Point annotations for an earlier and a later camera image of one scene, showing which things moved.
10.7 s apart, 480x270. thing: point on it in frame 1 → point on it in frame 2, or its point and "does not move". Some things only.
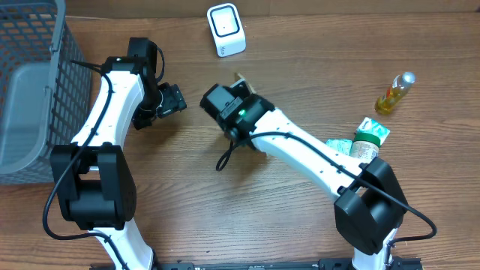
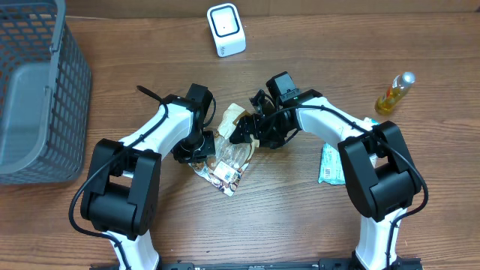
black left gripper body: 172,101 → 196,148
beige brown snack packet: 238,76 → 223,170
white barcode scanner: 227,29 does not move
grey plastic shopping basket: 46,100 does not move
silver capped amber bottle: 400,85 does not move
